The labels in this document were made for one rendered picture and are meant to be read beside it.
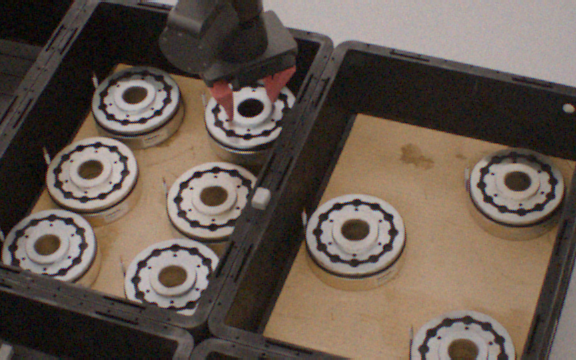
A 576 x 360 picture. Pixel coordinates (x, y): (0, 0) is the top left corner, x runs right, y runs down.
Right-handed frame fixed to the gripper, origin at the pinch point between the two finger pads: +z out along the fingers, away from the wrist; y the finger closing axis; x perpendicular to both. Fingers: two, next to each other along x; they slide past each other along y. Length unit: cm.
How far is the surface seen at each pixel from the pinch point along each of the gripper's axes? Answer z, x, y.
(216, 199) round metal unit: 4.8, -6.7, -7.4
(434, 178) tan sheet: 6.3, -14.3, 14.9
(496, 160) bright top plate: 3.5, -17.3, 20.8
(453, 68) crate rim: -3.7, -9.2, 20.1
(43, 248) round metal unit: 4.2, -4.4, -26.6
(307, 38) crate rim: -3.8, 2.4, 8.4
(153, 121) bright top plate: 2.8, 5.4, -9.7
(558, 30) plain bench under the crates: 20, 10, 48
